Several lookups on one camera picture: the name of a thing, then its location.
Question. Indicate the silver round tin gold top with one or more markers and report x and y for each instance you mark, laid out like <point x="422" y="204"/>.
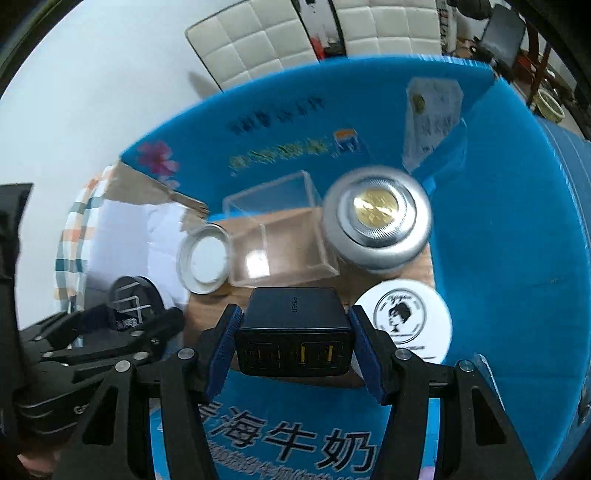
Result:
<point x="376" y="217"/>

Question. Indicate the white round tin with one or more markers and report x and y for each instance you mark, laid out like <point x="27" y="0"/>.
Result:
<point x="411" y="318"/>

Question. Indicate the blue cardboard box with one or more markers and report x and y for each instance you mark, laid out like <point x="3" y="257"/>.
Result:
<point x="498" y="207"/>

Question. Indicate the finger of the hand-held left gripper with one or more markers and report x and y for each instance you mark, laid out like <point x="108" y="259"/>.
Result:
<point x="147" y="337"/>
<point x="64" y="330"/>

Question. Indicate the silver jar lid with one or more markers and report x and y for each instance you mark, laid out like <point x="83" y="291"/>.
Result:
<point x="205" y="258"/>

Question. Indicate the black and white charger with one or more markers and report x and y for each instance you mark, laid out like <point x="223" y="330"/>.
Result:
<point x="293" y="327"/>

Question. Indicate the white quilted chair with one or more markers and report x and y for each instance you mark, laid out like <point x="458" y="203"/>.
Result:
<point x="249" y="37"/>
<point x="388" y="27"/>

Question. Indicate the black round compact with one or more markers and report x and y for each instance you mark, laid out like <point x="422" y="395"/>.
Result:
<point x="136" y="295"/>

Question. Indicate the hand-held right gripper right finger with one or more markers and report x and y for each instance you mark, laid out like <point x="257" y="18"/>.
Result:
<point x="364" y="350"/>

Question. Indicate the clear acrylic box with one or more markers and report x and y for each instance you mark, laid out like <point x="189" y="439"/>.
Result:
<point x="277" y="240"/>

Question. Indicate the blue striped tablecloth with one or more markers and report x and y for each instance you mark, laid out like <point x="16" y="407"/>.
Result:
<point x="579" y="161"/>

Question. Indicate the plaid cloth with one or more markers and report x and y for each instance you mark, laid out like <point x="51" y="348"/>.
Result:
<point x="74" y="230"/>

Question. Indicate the black weight bench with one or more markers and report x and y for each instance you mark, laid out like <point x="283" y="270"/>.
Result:
<point x="503" y="37"/>

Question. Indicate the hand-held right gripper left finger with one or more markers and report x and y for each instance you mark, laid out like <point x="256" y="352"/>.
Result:
<point x="226" y="350"/>

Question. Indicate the black trash bin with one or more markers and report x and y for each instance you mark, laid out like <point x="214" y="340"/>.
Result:
<point x="551" y="105"/>

